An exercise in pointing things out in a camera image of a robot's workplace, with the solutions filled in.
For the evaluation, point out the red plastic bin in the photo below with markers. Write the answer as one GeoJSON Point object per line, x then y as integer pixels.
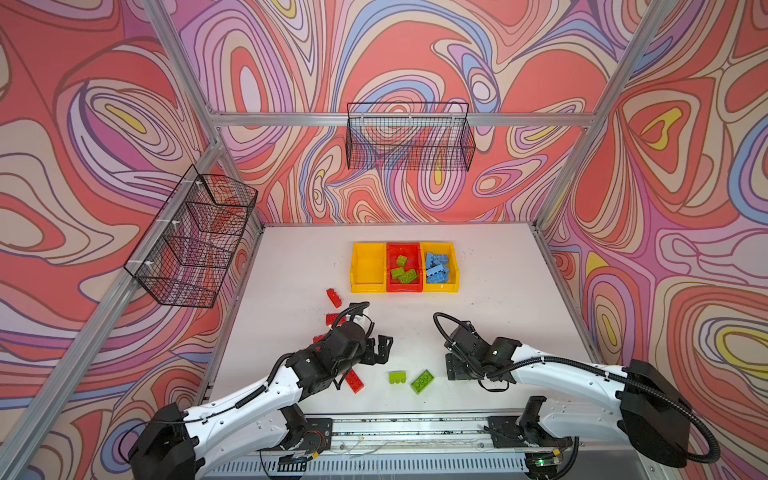
{"type": "Point", "coordinates": [414, 261]}

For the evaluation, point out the black wire basket left wall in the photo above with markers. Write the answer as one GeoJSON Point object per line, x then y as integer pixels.
{"type": "Point", "coordinates": [184, 257]}

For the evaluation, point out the blue lego brick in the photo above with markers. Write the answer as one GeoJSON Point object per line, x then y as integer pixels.
{"type": "Point", "coordinates": [439, 278]}
{"type": "Point", "coordinates": [432, 260]}
{"type": "Point", "coordinates": [438, 269]}

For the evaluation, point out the red lego brick far left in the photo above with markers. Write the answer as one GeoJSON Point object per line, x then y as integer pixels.
{"type": "Point", "coordinates": [334, 297]}

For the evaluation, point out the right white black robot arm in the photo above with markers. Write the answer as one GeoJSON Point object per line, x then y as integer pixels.
{"type": "Point", "coordinates": [634, 404]}

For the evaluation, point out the aluminium front rail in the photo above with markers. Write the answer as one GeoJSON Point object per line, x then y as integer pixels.
{"type": "Point", "coordinates": [408, 432]}

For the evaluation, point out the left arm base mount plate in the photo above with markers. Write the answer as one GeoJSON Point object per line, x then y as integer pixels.
{"type": "Point", "coordinates": [310, 435]}

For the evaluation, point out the black wire basket wall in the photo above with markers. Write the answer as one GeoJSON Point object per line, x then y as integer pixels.
{"type": "Point", "coordinates": [184, 257]}
{"type": "Point", "coordinates": [409, 135]}

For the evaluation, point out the yellow plastic bin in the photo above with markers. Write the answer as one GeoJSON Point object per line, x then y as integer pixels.
{"type": "Point", "coordinates": [441, 248]}
{"type": "Point", "coordinates": [368, 268]}

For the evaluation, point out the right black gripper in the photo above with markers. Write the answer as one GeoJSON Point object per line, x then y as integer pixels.
{"type": "Point", "coordinates": [454, 369]}

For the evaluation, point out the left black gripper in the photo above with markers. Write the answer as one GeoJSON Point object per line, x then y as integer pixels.
{"type": "Point", "coordinates": [383, 354]}

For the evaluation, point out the left yellow plastic bin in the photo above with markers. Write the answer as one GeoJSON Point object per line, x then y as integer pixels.
{"type": "Point", "coordinates": [368, 268]}

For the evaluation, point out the right yellow plastic bin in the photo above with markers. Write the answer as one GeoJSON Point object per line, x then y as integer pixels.
{"type": "Point", "coordinates": [441, 248]}

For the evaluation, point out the small green lego front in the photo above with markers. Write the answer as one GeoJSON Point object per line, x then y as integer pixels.
{"type": "Point", "coordinates": [397, 377]}

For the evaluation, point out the black wire basket back wall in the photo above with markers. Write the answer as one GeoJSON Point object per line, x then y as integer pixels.
{"type": "Point", "coordinates": [409, 135]}

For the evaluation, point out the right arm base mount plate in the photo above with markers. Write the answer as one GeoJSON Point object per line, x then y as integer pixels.
{"type": "Point", "coordinates": [505, 432]}

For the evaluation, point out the red lego brick near front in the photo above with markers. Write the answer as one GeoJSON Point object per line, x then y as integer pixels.
{"type": "Point", "coordinates": [354, 382]}

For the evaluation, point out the red lego brick flat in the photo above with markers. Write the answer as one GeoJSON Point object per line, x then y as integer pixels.
{"type": "Point", "coordinates": [331, 318]}

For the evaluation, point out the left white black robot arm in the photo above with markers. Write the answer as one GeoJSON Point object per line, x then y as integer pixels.
{"type": "Point", "coordinates": [162, 450]}

